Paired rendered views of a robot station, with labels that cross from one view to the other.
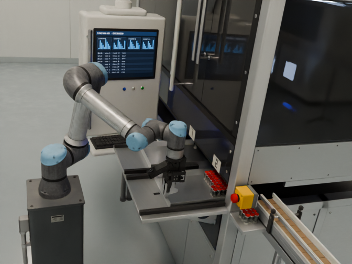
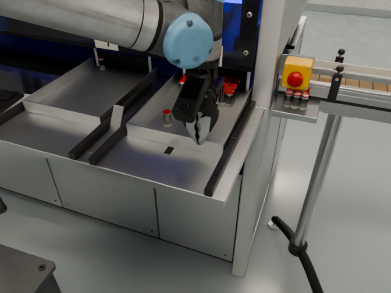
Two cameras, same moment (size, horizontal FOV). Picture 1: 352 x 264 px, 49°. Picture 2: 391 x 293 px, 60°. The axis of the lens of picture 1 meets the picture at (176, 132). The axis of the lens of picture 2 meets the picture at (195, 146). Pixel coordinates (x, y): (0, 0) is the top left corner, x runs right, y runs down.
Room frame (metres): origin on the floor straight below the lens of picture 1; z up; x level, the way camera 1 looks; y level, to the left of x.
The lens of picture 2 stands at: (1.04, 0.51, 1.39)
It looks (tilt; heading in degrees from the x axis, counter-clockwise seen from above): 37 degrees down; 312
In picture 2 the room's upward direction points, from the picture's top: straight up
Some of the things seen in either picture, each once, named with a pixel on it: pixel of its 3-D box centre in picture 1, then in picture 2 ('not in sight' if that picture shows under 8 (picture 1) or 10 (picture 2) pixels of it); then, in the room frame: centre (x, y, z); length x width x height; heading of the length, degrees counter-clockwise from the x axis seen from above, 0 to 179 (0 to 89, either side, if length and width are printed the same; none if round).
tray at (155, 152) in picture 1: (174, 153); (95, 87); (1.91, 0.00, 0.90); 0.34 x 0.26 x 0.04; 111
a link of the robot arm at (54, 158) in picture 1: (54, 160); not in sight; (1.59, 0.56, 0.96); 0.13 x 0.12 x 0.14; 155
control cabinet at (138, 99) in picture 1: (120, 72); not in sight; (2.37, 0.39, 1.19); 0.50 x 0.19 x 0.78; 118
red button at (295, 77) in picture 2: (235, 198); (295, 78); (1.38, -0.28, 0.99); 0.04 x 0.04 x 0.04; 21
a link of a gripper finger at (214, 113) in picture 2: (168, 183); (208, 113); (1.44, 0.01, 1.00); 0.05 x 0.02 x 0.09; 20
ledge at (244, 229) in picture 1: (250, 221); (297, 105); (1.40, -0.37, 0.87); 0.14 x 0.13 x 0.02; 111
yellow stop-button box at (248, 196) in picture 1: (244, 197); (297, 72); (1.40, -0.32, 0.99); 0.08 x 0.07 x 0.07; 111
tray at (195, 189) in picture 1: (195, 186); (196, 107); (1.59, -0.12, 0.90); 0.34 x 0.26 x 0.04; 111
